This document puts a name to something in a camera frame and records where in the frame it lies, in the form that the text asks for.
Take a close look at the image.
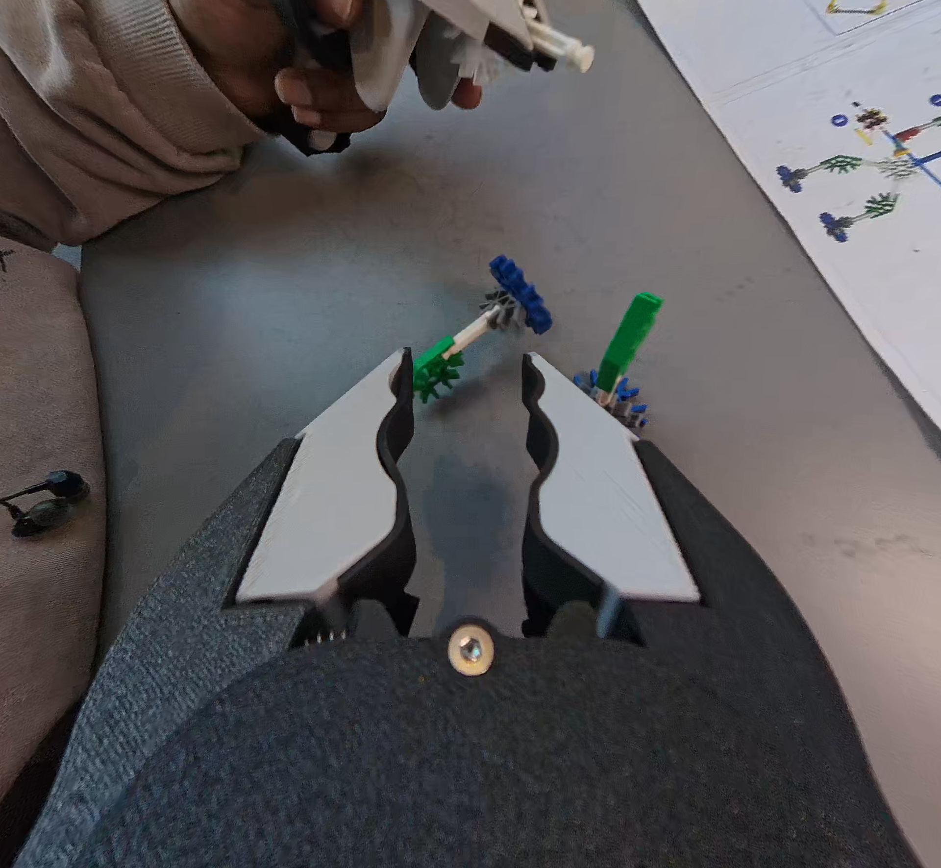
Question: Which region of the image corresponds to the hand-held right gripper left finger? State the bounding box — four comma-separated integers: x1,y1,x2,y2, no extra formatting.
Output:
236,350,424,607

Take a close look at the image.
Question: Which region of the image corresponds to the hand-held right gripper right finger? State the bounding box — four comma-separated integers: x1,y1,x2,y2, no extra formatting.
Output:
522,354,704,607

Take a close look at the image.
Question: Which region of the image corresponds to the grey desk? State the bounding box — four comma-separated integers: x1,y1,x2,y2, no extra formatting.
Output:
59,0,941,868

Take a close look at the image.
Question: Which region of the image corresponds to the person's left hand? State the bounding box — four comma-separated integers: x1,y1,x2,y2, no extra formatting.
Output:
162,0,486,137

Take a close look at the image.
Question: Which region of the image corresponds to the grey toy connector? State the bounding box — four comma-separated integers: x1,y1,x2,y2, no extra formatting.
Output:
483,295,527,334

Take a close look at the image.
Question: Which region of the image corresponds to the printed instruction sheet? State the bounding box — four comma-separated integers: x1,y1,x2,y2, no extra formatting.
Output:
603,0,941,428

